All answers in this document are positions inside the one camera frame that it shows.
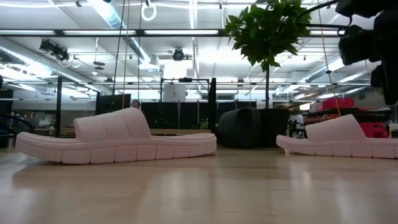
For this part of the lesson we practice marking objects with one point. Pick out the pink rubber slide sandal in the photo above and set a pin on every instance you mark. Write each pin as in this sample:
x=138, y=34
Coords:
x=342, y=146
x=124, y=149

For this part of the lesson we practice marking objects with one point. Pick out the black rubber slide sandal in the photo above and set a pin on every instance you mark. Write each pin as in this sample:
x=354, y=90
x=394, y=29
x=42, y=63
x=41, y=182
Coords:
x=239, y=127

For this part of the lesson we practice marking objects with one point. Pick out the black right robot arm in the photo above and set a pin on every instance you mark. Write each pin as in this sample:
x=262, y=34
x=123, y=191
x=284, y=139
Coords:
x=390, y=77

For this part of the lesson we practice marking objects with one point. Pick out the red plastic crate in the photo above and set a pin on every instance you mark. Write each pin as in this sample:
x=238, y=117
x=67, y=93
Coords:
x=337, y=103

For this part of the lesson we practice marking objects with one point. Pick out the red plastic bin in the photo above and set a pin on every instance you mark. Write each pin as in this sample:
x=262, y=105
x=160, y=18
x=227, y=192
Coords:
x=373, y=130

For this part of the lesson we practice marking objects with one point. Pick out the green plant in black pot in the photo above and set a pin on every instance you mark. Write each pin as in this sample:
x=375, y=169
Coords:
x=273, y=127

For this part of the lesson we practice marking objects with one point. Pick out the round black ceiling fan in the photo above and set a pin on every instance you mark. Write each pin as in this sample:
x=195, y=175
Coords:
x=178, y=54

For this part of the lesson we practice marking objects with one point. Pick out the black partition panels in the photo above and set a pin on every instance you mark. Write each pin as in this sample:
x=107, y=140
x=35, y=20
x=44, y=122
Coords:
x=174, y=115

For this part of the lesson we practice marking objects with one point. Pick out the black ceiling spotlight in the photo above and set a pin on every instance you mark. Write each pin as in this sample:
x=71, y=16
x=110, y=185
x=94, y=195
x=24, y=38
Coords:
x=54, y=49

